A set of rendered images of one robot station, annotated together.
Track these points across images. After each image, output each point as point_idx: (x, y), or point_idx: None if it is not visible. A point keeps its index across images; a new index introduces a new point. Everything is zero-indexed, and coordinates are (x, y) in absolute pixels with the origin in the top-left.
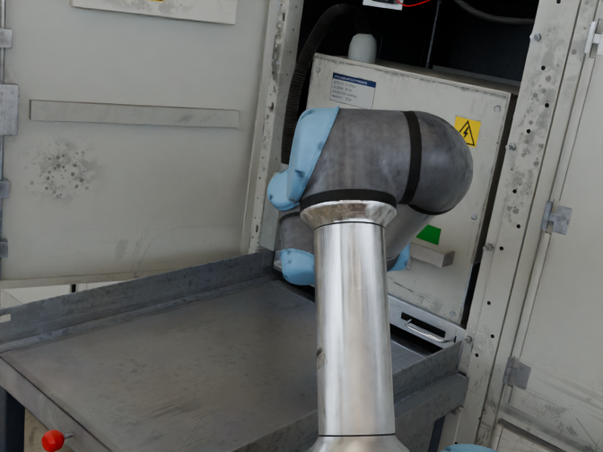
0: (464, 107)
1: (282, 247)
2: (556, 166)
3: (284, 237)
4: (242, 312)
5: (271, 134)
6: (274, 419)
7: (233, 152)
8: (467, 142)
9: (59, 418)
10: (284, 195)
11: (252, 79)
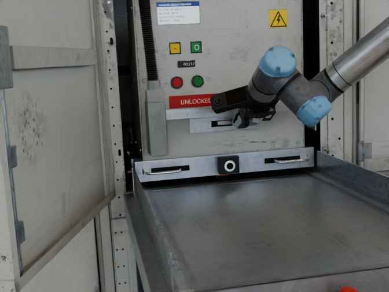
0: (273, 2)
1: (303, 101)
2: (352, 19)
3: (300, 93)
4: (193, 204)
5: (116, 65)
6: (364, 216)
7: (91, 89)
8: (281, 25)
9: (319, 286)
10: (288, 64)
11: (88, 21)
